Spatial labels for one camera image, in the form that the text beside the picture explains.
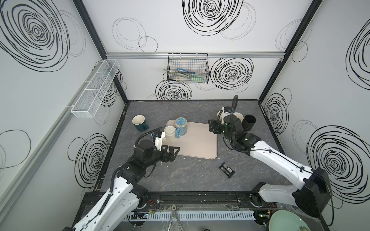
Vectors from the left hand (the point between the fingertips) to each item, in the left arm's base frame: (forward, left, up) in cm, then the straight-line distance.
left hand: (174, 148), depth 73 cm
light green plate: (-27, -56, -18) cm, 64 cm away
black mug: (+25, -47, -11) cm, 54 cm away
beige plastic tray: (+14, -14, -20) cm, 28 cm away
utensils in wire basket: (+39, -7, +17) cm, 43 cm away
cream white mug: (+18, +6, -11) cm, 22 cm away
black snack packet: (-4, -30, -17) cm, 34 cm away
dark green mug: (+23, +27, -10) cm, 37 cm away
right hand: (+15, -20, +4) cm, 25 cm away
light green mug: (+30, -42, -9) cm, 52 cm away
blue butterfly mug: (+18, -2, -8) cm, 20 cm away
